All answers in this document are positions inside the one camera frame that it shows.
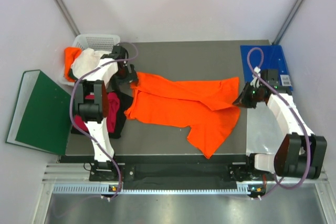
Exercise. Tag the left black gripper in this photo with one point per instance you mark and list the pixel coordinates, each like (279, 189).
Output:
(130, 77)

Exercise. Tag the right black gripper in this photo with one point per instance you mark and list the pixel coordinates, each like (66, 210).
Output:
(242, 100)

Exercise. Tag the orange t shirt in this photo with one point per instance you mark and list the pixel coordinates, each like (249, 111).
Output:
(204, 106)
(71, 54)

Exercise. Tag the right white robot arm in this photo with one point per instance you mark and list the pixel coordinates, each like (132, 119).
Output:
(299, 156)

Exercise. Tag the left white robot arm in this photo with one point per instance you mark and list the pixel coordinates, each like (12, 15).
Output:
(104, 167)

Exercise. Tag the black folded t shirt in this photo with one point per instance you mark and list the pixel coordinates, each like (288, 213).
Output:
(123, 119)

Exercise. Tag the magenta folded t shirt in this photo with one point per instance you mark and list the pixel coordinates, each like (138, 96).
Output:
(114, 104)

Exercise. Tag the white t shirt in basket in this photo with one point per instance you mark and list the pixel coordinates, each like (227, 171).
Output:
(86, 62)

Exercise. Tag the blue folder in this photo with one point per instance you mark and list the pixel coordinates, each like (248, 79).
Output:
(273, 59)

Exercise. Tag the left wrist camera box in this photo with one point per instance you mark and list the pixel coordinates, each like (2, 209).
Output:
(119, 52)

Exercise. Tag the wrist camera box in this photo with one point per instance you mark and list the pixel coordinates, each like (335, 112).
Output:
(119, 52)
(272, 78)

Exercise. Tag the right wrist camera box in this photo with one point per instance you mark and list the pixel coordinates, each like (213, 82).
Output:
(272, 78)

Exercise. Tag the slotted grey cable duct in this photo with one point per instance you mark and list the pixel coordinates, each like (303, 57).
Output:
(105, 189)

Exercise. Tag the green ring binder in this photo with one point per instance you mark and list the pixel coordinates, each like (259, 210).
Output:
(41, 118)

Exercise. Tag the aluminium frame rail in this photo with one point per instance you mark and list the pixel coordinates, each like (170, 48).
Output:
(75, 172)

